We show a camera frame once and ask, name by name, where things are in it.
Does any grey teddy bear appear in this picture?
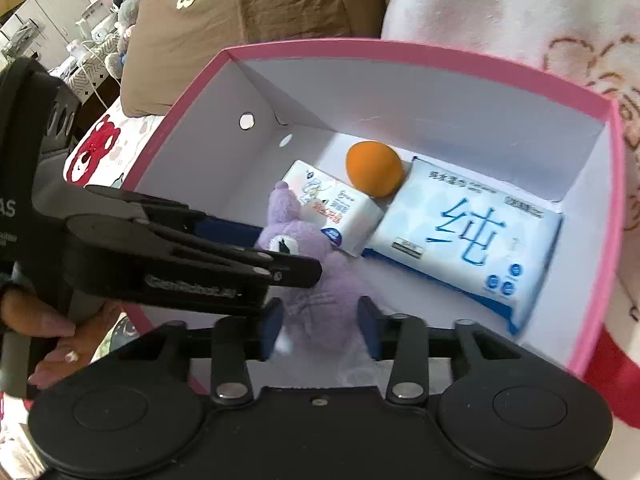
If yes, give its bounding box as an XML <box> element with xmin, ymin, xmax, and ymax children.
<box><xmin>105</xmin><ymin>0</ymin><xmax>144</xmax><ymax>79</ymax></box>

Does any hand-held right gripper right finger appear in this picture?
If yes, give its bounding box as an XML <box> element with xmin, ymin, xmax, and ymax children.
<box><xmin>357</xmin><ymin>296</ymin><xmax>530</xmax><ymax>406</ymax></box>

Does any purple plush toy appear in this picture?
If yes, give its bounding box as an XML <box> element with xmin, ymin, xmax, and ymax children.
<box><xmin>252</xmin><ymin>181</ymin><xmax>381</xmax><ymax>361</ymax></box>

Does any white cable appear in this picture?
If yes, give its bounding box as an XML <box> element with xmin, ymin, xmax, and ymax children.
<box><xmin>89</xmin><ymin>74</ymin><xmax>109</xmax><ymax>109</ymax></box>

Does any white cabinet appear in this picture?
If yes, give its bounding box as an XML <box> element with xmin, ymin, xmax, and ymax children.
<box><xmin>0</xmin><ymin>0</ymin><xmax>94</xmax><ymax>61</ymax></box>

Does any small white tissue pack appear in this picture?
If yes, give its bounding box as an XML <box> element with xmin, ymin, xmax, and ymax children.
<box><xmin>280</xmin><ymin>160</ymin><xmax>386</xmax><ymax>259</ymax></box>

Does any blue wet wipes pack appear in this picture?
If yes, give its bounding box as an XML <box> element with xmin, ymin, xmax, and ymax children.
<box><xmin>362</xmin><ymin>156</ymin><xmax>565</xmax><ymax>337</ymax></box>

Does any brown pillow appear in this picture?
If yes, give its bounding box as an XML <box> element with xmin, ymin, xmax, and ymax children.
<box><xmin>120</xmin><ymin>0</ymin><xmax>386</xmax><ymax>119</ymax></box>

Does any pink cardboard box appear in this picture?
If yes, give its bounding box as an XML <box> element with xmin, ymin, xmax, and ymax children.
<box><xmin>117</xmin><ymin>37</ymin><xmax>626</xmax><ymax>401</ymax></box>

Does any person's left hand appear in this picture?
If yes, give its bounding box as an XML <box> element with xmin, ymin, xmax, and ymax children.
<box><xmin>0</xmin><ymin>290</ymin><xmax>122</xmax><ymax>387</ymax></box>

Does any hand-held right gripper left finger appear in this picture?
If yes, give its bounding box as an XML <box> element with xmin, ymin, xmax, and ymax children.
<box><xmin>117</xmin><ymin>297</ymin><xmax>285</xmax><ymax>406</ymax></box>

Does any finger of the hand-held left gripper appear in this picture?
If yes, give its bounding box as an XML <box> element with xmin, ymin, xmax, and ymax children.
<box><xmin>66</xmin><ymin>213</ymin><xmax>324</xmax><ymax>289</ymax></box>
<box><xmin>85</xmin><ymin>185</ymin><xmax>263</xmax><ymax>251</ymax></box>

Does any orange fruit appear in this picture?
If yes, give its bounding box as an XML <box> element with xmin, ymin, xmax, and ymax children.
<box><xmin>346</xmin><ymin>141</ymin><xmax>404</xmax><ymax>199</ymax></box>

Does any pink checked pillow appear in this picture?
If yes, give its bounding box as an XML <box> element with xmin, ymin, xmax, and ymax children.
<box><xmin>377</xmin><ymin>0</ymin><xmax>640</xmax><ymax>326</ymax></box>

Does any grey patterned nightstand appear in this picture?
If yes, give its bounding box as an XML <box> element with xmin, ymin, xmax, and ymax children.
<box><xmin>59</xmin><ymin>35</ymin><xmax>124</xmax><ymax>107</ymax></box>

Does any bear printed blanket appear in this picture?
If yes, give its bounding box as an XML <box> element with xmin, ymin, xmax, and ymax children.
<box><xmin>62</xmin><ymin>97</ymin><xmax>640</xmax><ymax>433</ymax></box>

